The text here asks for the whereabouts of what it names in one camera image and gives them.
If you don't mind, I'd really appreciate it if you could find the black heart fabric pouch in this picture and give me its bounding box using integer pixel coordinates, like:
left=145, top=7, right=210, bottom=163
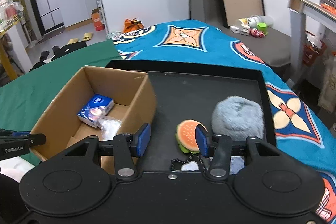
left=170, top=154, right=212, bottom=172

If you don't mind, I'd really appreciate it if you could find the orange cardboard box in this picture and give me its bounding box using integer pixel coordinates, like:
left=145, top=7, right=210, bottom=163
left=91, top=8, right=105, bottom=31

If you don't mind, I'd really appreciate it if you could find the blue denim fabric piece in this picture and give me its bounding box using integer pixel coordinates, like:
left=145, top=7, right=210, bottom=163
left=230, top=156, right=245, bottom=175

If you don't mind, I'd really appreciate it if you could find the blue tissue pack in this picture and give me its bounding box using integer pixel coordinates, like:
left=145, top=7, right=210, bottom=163
left=77, top=94, right=114, bottom=128

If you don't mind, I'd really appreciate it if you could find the grey desk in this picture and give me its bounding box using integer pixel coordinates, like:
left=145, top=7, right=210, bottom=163
left=288, top=0, right=335, bottom=86

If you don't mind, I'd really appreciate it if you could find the black shallow tray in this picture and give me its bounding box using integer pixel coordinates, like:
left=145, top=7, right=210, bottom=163
left=107, top=60, right=276, bottom=171

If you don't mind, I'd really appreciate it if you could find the yellow table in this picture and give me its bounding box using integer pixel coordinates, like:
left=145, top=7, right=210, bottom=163
left=1, top=16, right=23, bottom=81

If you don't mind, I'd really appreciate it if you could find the green lidded cup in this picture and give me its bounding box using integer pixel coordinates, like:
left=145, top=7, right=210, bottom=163
left=257, top=22, right=268, bottom=35

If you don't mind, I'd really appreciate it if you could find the white kitchen cabinet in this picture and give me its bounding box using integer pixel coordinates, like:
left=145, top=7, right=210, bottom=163
left=57, top=0, right=97, bottom=27

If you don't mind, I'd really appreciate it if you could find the burger plush toy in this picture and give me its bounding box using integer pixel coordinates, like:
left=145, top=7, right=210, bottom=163
left=175, top=119, right=203, bottom=154

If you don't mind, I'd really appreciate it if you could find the green cloth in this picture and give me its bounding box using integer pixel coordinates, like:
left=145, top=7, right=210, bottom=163
left=1, top=40, right=121, bottom=160

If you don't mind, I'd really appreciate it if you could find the cream fleece blanket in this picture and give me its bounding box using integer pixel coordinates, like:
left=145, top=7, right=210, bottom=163
left=0, top=157, right=34, bottom=182

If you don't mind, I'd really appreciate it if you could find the black laptop bag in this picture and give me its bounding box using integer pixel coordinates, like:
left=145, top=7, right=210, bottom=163
left=51, top=42, right=87, bottom=61

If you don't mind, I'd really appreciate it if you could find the blue patterned blanket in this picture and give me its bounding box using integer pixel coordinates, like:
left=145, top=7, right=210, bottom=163
left=112, top=19, right=335, bottom=223

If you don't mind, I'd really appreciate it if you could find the yellow slipper pair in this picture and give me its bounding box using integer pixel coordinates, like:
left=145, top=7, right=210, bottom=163
left=67, top=32, right=94, bottom=45

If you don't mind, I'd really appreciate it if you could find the orange bag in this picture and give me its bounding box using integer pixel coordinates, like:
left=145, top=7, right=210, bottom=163
left=123, top=18, right=144, bottom=33

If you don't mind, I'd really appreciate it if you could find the grey fluffy plush ball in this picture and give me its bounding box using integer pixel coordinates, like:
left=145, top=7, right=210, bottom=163
left=211, top=96, right=264, bottom=141

